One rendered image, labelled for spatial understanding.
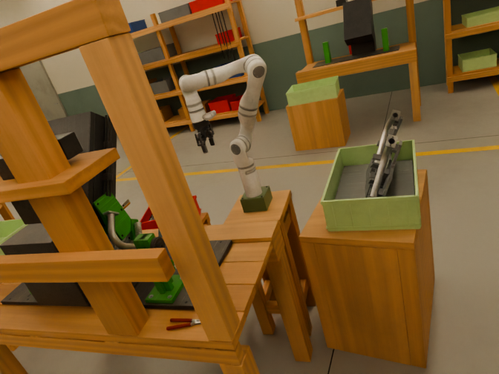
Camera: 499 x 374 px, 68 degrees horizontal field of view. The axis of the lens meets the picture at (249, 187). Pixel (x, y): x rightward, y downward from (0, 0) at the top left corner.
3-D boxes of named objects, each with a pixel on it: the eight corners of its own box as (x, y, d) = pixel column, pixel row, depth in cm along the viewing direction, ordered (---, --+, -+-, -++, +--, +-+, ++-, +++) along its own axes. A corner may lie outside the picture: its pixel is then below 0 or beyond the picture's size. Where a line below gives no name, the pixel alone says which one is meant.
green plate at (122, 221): (125, 230, 180) (98, 195, 173) (137, 225, 176) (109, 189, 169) (110, 244, 170) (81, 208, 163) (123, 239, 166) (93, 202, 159)
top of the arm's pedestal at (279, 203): (241, 200, 228) (240, 194, 227) (292, 194, 217) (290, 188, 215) (224, 230, 202) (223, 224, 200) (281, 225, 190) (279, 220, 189)
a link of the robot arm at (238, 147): (240, 140, 185) (249, 171, 192) (249, 133, 191) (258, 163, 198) (225, 142, 190) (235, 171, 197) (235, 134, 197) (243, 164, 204)
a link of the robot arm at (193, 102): (187, 109, 173) (189, 113, 165) (176, 76, 166) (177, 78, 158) (201, 105, 173) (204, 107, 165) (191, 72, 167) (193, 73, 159)
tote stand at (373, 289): (353, 270, 265) (335, 172, 232) (435, 278, 239) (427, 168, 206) (327, 347, 215) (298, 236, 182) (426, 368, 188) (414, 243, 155)
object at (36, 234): (67, 277, 184) (32, 220, 170) (115, 277, 173) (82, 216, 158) (38, 306, 169) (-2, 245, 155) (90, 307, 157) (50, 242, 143)
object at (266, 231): (64, 254, 241) (53, 235, 235) (285, 245, 185) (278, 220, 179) (48, 268, 230) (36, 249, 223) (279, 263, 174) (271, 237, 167)
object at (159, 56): (260, 122, 668) (224, -11, 576) (134, 140, 804) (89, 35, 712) (269, 112, 711) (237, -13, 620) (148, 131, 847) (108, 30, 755)
